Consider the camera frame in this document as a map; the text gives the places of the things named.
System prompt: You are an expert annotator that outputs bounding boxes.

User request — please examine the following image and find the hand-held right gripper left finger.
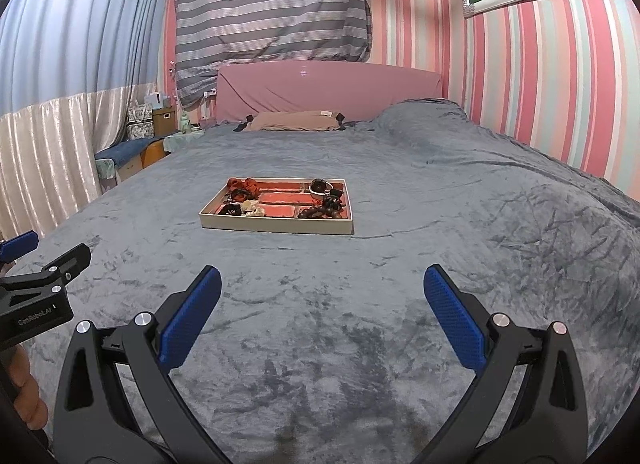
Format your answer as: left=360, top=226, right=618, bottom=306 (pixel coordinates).
left=52, top=265, right=233, bottom=464

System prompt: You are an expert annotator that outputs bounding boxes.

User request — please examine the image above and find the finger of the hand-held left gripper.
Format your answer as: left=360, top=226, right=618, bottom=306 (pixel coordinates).
left=30, top=243, right=92, bottom=289
left=0, top=230, right=40, bottom=265

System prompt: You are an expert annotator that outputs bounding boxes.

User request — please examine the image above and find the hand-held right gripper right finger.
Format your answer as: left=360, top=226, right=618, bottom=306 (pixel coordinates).
left=415, top=265, right=591, bottom=464

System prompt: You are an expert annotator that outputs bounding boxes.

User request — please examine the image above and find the jewelry tray with red lining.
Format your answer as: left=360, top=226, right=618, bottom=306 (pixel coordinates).
left=199, top=177, right=356, bottom=236

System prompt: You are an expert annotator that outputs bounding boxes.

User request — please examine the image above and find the black hair tie with charms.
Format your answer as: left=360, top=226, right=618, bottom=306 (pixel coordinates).
left=320, top=189, right=347, bottom=219

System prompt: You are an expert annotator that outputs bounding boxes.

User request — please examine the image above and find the person's left hand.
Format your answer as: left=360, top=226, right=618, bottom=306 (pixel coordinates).
left=0, top=344, right=49, bottom=431

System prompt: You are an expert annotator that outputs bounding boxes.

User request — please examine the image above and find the teal floral fabric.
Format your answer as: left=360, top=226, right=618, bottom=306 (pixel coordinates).
left=95, top=159, right=118, bottom=195

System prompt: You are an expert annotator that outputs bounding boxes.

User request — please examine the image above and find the cream shiny curtain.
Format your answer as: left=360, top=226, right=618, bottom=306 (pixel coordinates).
left=0, top=84, right=176, bottom=239

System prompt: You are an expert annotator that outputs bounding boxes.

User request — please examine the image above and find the blue folded cloth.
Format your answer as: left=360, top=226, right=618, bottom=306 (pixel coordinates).
left=95, top=136, right=166, bottom=165

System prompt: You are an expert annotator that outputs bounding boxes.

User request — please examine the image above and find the orange chair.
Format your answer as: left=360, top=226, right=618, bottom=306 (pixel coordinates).
left=141, top=141, right=167, bottom=171

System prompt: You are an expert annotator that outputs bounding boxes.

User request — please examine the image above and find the red scrunchie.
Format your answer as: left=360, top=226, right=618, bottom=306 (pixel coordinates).
left=225, top=178, right=261, bottom=197

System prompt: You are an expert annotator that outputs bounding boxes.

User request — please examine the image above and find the floral storage box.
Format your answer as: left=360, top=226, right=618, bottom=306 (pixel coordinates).
left=126, top=104, right=154, bottom=141

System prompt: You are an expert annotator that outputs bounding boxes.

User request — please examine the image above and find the light green cloth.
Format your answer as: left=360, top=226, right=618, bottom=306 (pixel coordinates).
left=164, top=128, right=206, bottom=153

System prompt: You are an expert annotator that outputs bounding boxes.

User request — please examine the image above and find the brown cardboard box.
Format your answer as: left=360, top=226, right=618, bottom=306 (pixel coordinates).
left=151, top=106, right=176, bottom=137

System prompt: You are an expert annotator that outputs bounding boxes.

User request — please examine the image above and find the tan pillow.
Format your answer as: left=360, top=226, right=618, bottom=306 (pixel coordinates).
left=235, top=111, right=347, bottom=133

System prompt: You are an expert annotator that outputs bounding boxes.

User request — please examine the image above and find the blue curtain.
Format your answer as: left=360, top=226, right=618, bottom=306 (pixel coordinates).
left=0, top=0, right=178, bottom=117

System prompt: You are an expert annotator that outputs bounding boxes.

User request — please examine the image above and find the pink headboard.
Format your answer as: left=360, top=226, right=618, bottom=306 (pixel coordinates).
left=216, top=61, right=443, bottom=125

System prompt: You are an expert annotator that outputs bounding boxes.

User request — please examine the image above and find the grey striped hanging sheet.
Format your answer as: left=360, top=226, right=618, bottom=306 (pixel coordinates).
left=172, top=0, right=376, bottom=107

